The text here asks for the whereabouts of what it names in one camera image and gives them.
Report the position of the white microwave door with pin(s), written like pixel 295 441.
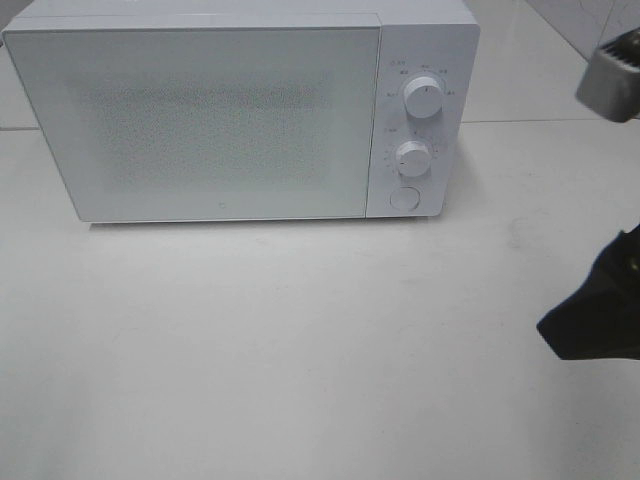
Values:
pixel 201 125

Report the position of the white round door button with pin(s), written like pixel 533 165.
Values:
pixel 405 199

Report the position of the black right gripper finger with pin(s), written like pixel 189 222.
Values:
pixel 600 320

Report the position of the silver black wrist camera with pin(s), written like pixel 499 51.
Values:
pixel 610 84

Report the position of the white microwave oven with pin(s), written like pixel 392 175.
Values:
pixel 437 37

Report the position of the white microwave knob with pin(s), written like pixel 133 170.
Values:
pixel 423 96
pixel 413 159

